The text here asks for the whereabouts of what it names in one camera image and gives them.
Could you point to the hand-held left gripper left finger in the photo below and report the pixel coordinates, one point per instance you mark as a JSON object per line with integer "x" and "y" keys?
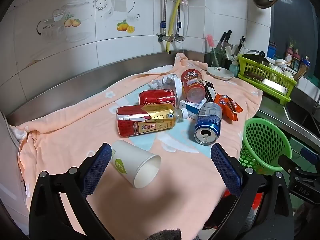
{"x": 98, "y": 167}

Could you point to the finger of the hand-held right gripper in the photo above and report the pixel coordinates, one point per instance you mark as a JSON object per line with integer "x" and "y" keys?
{"x": 287, "y": 162}

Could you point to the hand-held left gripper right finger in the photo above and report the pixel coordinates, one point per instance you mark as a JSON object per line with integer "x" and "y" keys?
{"x": 225, "y": 170}

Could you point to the white paper cup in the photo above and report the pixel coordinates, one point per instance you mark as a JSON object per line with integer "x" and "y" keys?
{"x": 130, "y": 160}

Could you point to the green plastic basket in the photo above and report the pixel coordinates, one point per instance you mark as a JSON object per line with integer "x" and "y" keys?
{"x": 262, "y": 140}

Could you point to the blue drink can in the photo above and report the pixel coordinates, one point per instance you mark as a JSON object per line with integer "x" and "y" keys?
{"x": 208, "y": 120}

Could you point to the white paper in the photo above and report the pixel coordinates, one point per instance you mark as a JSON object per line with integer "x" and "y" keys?
{"x": 160, "y": 82}

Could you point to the red plastic object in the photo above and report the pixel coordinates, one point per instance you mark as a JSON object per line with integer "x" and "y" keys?
{"x": 257, "y": 201}

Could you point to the steel sink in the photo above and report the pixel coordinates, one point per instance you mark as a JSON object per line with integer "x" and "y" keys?
{"x": 302, "y": 115}

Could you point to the peach blanket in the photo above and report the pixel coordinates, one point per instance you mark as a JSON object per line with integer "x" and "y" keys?
{"x": 75, "y": 120}

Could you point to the orange snack packet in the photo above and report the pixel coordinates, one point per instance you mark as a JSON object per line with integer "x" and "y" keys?
{"x": 236, "y": 105}
{"x": 225, "y": 107}

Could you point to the red and gold drink bottle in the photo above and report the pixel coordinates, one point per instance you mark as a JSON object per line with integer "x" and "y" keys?
{"x": 145, "y": 121}

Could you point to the white and blue milk carton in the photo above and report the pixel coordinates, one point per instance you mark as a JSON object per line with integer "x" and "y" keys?
{"x": 191, "y": 108}

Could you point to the red snack cup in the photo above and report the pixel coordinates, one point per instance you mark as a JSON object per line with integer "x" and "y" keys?
{"x": 192, "y": 85}

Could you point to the red cola can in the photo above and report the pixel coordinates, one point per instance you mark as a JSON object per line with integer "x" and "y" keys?
{"x": 157, "y": 97}

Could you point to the white plastic lid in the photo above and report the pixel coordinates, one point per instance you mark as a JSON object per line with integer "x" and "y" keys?
{"x": 178, "y": 87}

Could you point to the stack of white bowls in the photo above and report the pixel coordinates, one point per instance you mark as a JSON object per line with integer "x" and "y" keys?
{"x": 281, "y": 66}

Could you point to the white plate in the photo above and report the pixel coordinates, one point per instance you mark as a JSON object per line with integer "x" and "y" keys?
{"x": 220, "y": 73}

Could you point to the green dish rack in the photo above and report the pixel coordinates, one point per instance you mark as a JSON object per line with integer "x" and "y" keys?
{"x": 250, "y": 66}

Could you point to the teal bottle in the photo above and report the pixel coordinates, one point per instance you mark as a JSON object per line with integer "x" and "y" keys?
{"x": 234, "y": 66}

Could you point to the row of sauce bottles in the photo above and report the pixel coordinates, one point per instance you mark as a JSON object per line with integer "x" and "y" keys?
{"x": 296, "y": 57}

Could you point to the black wok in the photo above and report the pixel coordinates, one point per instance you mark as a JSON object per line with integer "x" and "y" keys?
{"x": 252, "y": 57}

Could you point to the green utensil holder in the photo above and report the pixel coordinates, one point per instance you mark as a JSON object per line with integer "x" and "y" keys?
{"x": 220, "y": 57}

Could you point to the blue container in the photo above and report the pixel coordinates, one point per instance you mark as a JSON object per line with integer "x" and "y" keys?
{"x": 272, "y": 50}

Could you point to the white spoon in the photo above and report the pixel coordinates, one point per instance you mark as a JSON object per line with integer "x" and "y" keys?
{"x": 228, "y": 51}

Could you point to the pink bottle brush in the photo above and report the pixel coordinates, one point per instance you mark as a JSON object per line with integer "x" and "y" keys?
{"x": 209, "y": 40}

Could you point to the water valve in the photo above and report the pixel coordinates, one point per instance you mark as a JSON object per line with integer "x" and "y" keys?
{"x": 178, "y": 36}
{"x": 162, "y": 35}

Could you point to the thin white tube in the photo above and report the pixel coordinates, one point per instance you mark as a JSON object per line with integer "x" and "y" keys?
{"x": 187, "y": 17}

